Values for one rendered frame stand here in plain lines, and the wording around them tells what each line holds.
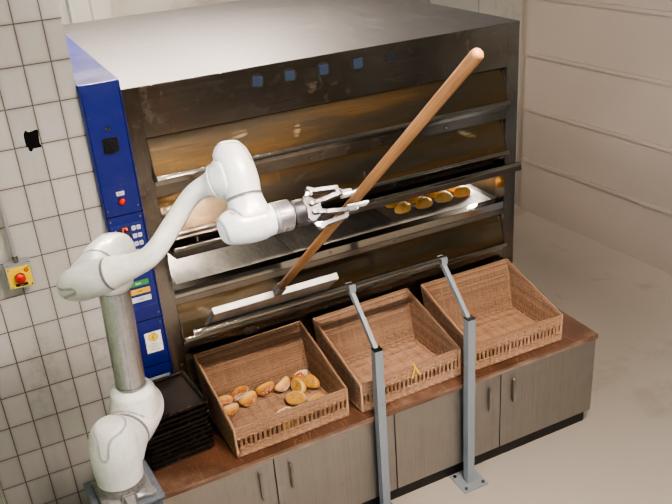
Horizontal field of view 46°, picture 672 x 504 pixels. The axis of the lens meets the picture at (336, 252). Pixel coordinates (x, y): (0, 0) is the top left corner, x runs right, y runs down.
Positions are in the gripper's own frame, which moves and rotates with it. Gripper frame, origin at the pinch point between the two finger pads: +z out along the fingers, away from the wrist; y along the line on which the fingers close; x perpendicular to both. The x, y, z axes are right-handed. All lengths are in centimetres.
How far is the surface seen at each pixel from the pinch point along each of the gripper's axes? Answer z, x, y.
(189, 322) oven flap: -26, -155, -8
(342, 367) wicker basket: 34, -148, 34
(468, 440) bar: 86, -156, 86
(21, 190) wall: -83, -105, -67
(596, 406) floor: 184, -185, 96
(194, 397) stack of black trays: -36, -143, 27
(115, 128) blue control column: -44, -91, -78
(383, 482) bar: 38, -160, 89
